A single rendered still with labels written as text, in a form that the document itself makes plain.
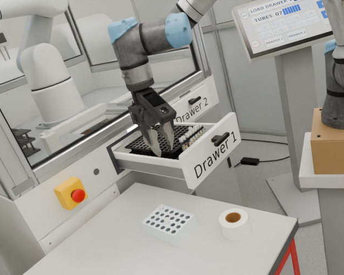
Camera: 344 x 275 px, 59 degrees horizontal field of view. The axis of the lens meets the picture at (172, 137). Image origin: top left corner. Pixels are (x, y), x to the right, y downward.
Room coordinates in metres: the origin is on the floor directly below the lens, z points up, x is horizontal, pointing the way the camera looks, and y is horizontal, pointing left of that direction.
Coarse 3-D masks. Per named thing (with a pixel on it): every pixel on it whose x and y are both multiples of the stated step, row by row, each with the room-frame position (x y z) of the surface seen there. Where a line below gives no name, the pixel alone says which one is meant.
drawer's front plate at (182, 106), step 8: (200, 88) 1.34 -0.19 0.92; (192, 96) 1.29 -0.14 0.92; (200, 96) 1.33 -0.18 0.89; (208, 96) 1.37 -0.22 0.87; (176, 104) 1.21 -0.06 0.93; (184, 104) 1.25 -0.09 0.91; (200, 104) 1.32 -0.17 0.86; (208, 104) 1.36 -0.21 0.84; (184, 112) 1.24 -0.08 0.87; (192, 112) 1.27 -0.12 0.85; (200, 112) 1.31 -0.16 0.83; (184, 120) 1.23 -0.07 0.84; (192, 120) 1.26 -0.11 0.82
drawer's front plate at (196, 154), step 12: (228, 120) 0.89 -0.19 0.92; (216, 132) 0.84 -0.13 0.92; (192, 144) 0.78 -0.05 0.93; (204, 144) 0.79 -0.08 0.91; (228, 144) 0.87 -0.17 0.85; (180, 156) 0.74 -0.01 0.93; (192, 156) 0.75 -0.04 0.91; (204, 156) 0.78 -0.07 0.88; (216, 156) 0.82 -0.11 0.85; (192, 168) 0.74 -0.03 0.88; (192, 180) 0.73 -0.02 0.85
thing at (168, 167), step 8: (208, 128) 0.98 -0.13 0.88; (136, 136) 1.08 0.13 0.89; (120, 152) 0.97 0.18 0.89; (128, 152) 1.04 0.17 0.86; (120, 160) 0.96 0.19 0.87; (128, 160) 0.93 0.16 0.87; (136, 160) 0.90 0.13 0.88; (144, 160) 0.87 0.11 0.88; (152, 160) 0.85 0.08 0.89; (160, 160) 0.82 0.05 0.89; (168, 160) 0.80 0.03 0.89; (176, 160) 0.78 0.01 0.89; (128, 168) 0.94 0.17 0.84; (136, 168) 0.91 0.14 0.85; (144, 168) 0.88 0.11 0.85; (152, 168) 0.85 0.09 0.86; (160, 168) 0.83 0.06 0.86; (168, 168) 0.80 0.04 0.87; (176, 168) 0.78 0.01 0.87; (168, 176) 0.81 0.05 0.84; (176, 176) 0.78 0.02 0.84; (184, 176) 0.76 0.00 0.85
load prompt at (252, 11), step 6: (276, 0) 1.60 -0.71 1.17; (282, 0) 1.59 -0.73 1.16; (288, 0) 1.58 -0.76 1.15; (294, 0) 1.58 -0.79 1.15; (300, 0) 1.57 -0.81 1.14; (258, 6) 1.61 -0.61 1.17; (264, 6) 1.60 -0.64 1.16; (270, 6) 1.59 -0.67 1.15; (276, 6) 1.58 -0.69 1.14; (282, 6) 1.57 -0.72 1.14; (252, 12) 1.60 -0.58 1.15; (258, 12) 1.59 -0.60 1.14
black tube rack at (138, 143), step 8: (152, 128) 1.09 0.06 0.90; (176, 128) 1.02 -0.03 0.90; (184, 128) 0.99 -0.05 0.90; (160, 136) 0.99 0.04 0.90; (176, 136) 0.94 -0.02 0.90; (128, 144) 1.01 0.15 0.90; (136, 144) 0.99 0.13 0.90; (144, 144) 0.96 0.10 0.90; (160, 144) 0.92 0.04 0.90; (136, 152) 0.98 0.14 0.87; (144, 152) 0.97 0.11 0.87; (152, 152) 0.94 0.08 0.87; (176, 152) 0.88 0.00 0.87
